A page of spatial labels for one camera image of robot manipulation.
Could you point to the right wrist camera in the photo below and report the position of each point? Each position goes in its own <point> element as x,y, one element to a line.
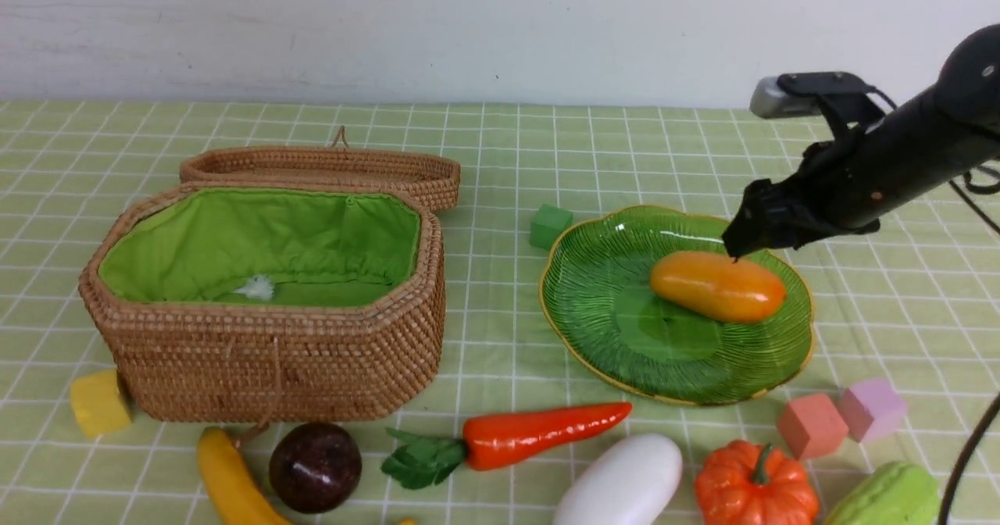
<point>833,94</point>

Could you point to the red foam cube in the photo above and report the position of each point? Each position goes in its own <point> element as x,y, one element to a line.
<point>812,426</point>

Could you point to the yellow toy banana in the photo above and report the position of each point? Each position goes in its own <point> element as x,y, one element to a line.
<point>230,486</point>

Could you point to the orange yellow toy mango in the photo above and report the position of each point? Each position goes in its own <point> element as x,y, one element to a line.
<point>717,287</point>

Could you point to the dark purple toy mangosteen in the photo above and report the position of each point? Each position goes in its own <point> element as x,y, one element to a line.
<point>315,468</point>

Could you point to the green foam cube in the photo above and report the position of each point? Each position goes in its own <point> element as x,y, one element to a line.
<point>547,225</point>

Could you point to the orange toy carrot green leaves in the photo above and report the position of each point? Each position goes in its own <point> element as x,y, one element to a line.
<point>494,441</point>

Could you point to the white toy eggplant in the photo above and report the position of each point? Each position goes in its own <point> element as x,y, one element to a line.
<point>630,483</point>

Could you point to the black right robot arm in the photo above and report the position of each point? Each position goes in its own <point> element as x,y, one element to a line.
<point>960,112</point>

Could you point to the woven wicker basket green lining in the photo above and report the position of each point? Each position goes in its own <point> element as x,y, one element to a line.
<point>265,303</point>

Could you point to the woven wicker basket lid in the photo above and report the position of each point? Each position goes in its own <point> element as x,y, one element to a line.
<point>434,181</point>

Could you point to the pink foam cube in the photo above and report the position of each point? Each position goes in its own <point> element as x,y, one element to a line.
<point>872,409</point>

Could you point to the orange toy pumpkin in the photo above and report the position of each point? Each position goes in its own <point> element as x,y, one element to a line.
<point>747,483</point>

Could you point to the yellow foam cube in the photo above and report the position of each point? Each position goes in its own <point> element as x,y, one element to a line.
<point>100,403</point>

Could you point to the green checkered tablecloth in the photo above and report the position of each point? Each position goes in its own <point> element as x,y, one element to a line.
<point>916,303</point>

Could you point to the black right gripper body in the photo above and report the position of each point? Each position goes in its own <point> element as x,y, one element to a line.
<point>843,186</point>

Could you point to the green toy bitter gourd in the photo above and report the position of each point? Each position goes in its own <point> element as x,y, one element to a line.
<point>898,492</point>

